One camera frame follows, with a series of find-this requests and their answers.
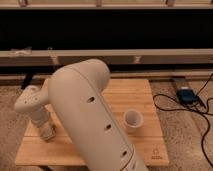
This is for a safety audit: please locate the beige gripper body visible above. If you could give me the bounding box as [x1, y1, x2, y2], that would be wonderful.
[30, 108, 56, 140]

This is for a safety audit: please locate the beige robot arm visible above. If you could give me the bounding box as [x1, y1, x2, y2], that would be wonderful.
[14, 59, 148, 171]

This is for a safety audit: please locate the white cup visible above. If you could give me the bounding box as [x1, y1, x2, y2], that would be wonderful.
[123, 110, 144, 133]

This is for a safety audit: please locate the blue power adapter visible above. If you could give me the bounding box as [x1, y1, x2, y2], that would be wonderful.
[176, 89, 197, 104]

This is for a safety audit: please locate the wooden bench rail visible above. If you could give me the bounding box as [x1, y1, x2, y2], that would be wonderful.
[0, 49, 213, 67]

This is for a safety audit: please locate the black cable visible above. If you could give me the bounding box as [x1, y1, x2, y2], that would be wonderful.
[152, 71, 213, 168]

